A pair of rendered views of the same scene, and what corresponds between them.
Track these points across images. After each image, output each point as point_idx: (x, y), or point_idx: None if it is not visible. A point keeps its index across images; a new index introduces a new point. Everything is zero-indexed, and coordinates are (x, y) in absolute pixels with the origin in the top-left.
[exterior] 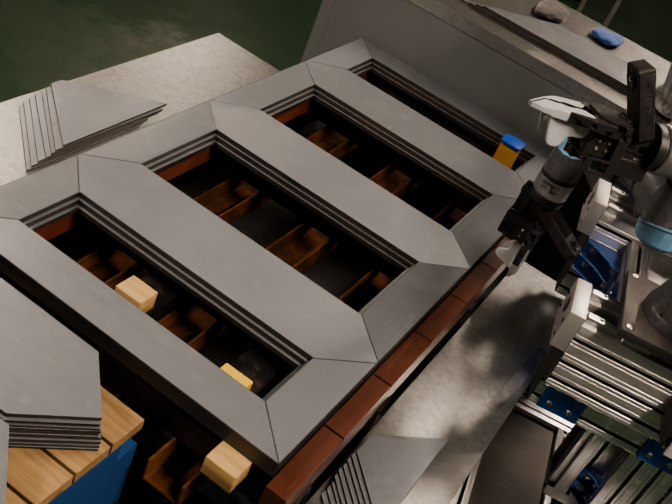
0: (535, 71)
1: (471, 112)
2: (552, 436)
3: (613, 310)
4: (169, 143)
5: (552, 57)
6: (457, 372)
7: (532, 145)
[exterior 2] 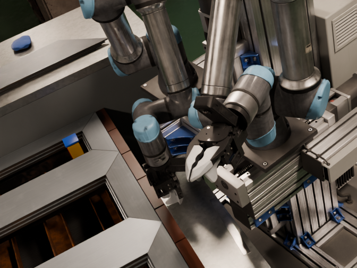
0: (31, 101)
1: (31, 151)
2: (228, 204)
3: (237, 160)
4: None
5: (26, 85)
6: (214, 260)
7: (73, 127)
